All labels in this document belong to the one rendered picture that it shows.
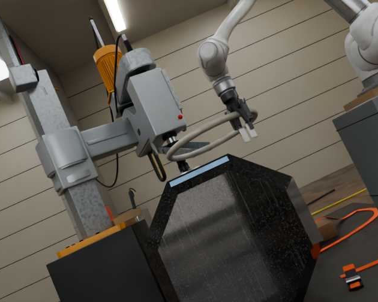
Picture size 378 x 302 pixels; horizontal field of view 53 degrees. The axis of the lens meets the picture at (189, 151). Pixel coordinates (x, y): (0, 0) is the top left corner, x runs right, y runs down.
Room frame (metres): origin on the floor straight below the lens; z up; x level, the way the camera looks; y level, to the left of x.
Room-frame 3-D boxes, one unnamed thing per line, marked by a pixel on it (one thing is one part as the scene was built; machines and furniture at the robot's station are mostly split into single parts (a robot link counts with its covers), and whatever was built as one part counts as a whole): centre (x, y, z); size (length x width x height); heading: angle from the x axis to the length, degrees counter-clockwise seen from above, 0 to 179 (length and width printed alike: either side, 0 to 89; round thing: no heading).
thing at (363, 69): (1.65, -0.89, 1.00); 0.18 x 0.16 x 0.22; 176
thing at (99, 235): (2.74, 0.84, 0.76); 0.49 x 0.49 x 0.05; 1
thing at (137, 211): (2.69, 0.58, 0.81); 0.20 x 0.10 x 0.05; 99
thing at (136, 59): (2.78, 0.18, 1.66); 0.96 x 0.25 x 0.17; 19
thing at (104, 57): (3.08, 0.27, 1.95); 0.31 x 0.28 x 0.40; 109
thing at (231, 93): (1.65, -0.26, 1.05); 0.08 x 0.07 x 0.09; 34
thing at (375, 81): (1.68, -0.89, 0.86); 0.22 x 0.18 x 0.06; 14
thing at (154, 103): (2.53, 0.10, 1.37); 0.36 x 0.22 x 0.45; 19
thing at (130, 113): (2.83, 0.19, 1.35); 0.74 x 0.23 x 0.49; 19
